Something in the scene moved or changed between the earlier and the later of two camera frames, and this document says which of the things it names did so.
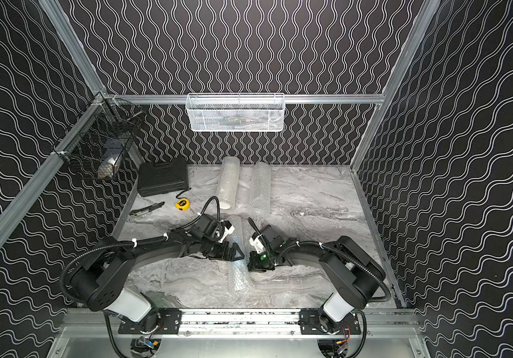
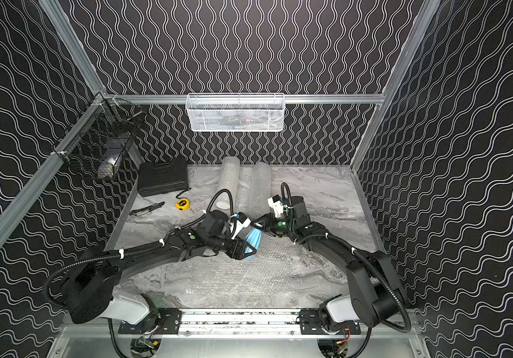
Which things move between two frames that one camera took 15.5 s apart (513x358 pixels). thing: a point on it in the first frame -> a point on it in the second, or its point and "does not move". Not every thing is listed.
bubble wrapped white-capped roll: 229,182 does not move
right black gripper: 253,265 -> 268,220
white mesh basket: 235,112 does not move
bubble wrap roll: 260,189 does not move
